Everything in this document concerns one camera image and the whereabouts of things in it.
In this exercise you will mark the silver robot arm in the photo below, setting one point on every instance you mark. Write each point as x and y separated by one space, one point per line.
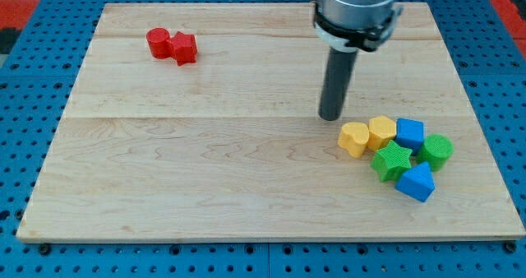
349 25

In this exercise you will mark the light wooden board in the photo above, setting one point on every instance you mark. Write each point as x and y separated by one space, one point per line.
231 148

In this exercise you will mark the yellow heart block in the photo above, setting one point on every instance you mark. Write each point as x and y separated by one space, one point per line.
353 137

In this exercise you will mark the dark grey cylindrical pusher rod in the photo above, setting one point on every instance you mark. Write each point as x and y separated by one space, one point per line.
338 73

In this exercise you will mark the red star block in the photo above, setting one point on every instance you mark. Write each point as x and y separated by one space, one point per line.
182 48

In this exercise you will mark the yellow hexagon block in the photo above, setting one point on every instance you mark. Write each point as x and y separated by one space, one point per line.
382 130

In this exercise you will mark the green star block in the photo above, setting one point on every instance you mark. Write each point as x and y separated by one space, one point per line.
391 162

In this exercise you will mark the red cylinder block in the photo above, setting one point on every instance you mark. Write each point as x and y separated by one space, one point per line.
157 40

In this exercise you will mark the blue cube block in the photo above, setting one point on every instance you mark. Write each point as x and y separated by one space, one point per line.
410 134

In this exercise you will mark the blue triangle block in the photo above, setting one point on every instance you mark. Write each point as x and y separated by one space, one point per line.
417 182

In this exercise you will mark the green cylinder block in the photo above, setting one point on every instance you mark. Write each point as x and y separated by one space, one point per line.
435 150

